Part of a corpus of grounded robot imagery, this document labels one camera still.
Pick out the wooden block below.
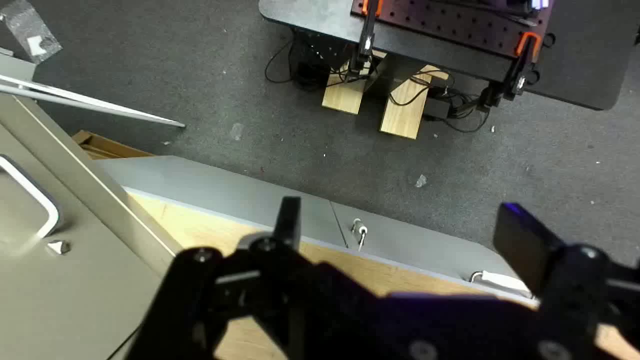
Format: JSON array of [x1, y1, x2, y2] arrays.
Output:
[[380, 67, 449, 141], [322, 52, 386, 115]]

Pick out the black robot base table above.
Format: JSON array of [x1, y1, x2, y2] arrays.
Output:
[[259, 0, 640, 113]]

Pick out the left orange black clamp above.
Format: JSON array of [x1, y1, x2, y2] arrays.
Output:
[[348, 0, 384, 77]]

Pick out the white cabinet handle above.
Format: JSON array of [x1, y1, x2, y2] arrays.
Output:
[[0, 154, 63, 247]]

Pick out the orange black clamp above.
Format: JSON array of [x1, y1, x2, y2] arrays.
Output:
[[348, 0, 384, 77], [478, 31, 542, 110]]

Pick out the right orange black clamp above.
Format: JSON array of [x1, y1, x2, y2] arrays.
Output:
[[478, 31, 542, 110]]

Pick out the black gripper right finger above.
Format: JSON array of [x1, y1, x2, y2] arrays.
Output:
[[493, 203, 564, 297]]

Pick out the right wooden block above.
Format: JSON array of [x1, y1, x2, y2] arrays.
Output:
[[380, 67, 449, 141]]

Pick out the grey box top left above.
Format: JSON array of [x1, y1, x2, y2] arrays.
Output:
[[0, 0, 63, 65]]

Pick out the white thin rail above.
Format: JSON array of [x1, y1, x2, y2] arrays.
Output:
[[0, 75, 185, 128]]

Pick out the grey metal cabinet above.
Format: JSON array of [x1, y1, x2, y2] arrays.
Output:
[[0, 97, 178, 360]]

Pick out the left wooden block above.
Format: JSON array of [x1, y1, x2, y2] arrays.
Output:
[[322, 52, 386, 115]]

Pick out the black cables on floor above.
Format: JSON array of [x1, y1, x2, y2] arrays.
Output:
[[262, 33, 496, 136]]

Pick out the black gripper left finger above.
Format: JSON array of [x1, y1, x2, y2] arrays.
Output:
[[273, 196, 303, 249]]

